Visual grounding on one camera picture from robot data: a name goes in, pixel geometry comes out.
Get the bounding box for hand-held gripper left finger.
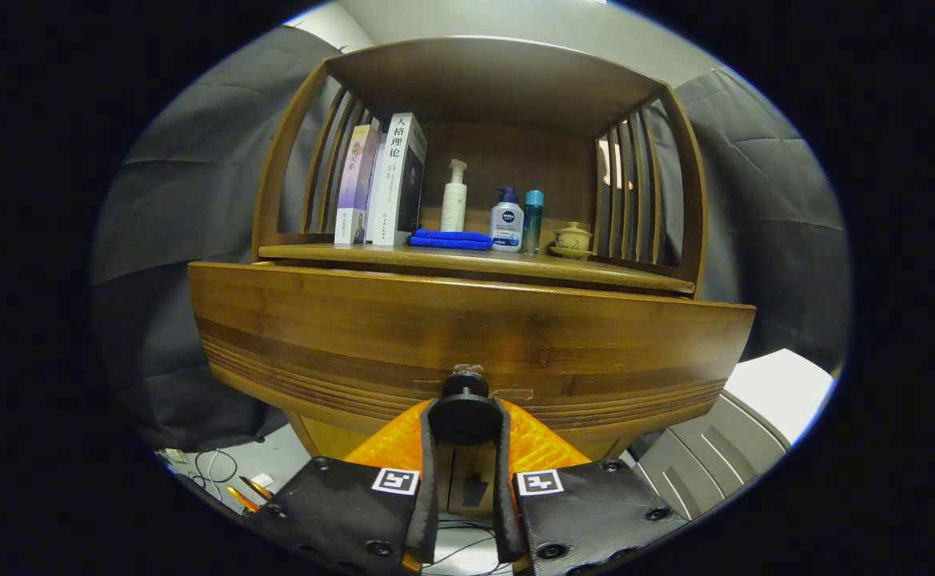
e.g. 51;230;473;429
247;398;442;576

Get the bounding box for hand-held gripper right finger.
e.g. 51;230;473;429
493;398;688;576

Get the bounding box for black round drawer knob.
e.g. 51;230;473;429
429;364;505;446

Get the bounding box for brown wooden drawer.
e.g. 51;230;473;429
187;262;756;461

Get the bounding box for wooden cabinet door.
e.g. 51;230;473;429
287;410;454;513
451;428;636;517

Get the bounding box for brown wooden countertop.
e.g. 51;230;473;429
259;242;696;295

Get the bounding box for brown wooden cabinet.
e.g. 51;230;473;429
187;36;756;517

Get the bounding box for blue folded cloth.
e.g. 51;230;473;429
408;229;493;251

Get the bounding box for tan lidded teacup with saucer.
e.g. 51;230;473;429
548;222;594;261

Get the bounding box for white bottle with blue pump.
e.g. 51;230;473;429
489;186;525;254

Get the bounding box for teal bottle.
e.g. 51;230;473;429
522;190;545;256

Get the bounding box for thin white book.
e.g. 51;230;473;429
365;132;390;241

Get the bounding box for thick white and black book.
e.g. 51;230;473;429
372;112;428;246

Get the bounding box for purple book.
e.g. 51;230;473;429
334;123;381;246

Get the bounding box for black floor cables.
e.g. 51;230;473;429
159;446;508;576

